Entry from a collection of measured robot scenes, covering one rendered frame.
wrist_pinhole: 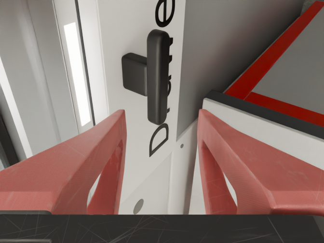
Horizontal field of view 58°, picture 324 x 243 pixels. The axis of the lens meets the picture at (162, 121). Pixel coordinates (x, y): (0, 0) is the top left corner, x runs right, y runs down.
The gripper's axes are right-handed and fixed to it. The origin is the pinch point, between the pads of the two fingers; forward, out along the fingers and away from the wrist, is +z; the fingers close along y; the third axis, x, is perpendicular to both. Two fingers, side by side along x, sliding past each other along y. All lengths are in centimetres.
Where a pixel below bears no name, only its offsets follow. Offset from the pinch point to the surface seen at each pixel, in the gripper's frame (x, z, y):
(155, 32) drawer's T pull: -1.3, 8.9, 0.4
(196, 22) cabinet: 2.7, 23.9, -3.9
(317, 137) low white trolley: 12.7, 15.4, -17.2
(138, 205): 23.4, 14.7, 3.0
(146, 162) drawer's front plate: 14.4, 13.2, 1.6
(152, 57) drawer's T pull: 0.3, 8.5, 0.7
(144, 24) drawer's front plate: -0.5, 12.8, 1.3
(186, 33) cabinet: 3.3, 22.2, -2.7
